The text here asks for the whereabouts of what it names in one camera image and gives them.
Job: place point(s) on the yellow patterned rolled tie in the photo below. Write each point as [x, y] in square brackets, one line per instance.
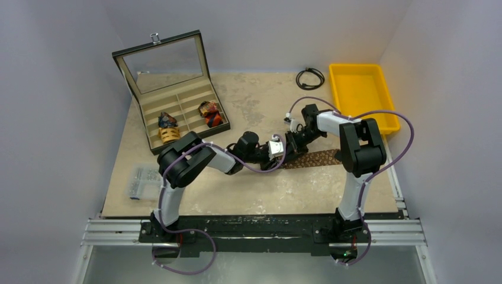
[169, 134]

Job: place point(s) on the yellow plastic tray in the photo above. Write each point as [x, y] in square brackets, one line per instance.
[359, 88]

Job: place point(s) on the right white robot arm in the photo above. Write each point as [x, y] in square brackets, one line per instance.
[361, 153]

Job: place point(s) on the orange navy rolled tie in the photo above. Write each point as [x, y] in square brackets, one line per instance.
[213, 119]

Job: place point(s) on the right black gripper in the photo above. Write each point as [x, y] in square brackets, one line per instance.
[297, 136]

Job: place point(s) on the brown floral tie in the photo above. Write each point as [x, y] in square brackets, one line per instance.
[314, 159]

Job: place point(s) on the dark floral rolled tie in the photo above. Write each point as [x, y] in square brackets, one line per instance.
[167, 121]

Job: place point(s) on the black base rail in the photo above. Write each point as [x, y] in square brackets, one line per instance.
[315, 234]

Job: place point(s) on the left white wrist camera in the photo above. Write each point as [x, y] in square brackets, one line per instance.
[276, 147]

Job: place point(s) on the black tie display box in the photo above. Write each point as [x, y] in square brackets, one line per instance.
[170, 75]

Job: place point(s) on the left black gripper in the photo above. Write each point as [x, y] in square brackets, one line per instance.
[268, 163]

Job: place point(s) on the multicolour patterned rolled tie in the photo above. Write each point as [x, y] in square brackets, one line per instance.
[207, 107]

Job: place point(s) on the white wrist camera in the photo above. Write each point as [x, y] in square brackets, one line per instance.
[276, 147]
[294, 125]

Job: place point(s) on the clear plastic screw box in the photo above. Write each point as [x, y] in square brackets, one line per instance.
[144, 182]

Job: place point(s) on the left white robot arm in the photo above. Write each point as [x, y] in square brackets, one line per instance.
[184, 160]

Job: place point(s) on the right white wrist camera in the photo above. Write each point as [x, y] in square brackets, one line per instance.
[294, 125]

